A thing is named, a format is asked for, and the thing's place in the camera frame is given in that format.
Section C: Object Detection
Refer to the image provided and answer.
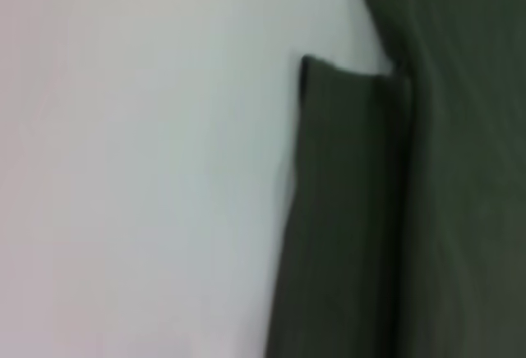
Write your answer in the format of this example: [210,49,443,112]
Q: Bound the dark green FREE t-shirt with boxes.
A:
[265,0,526,358]

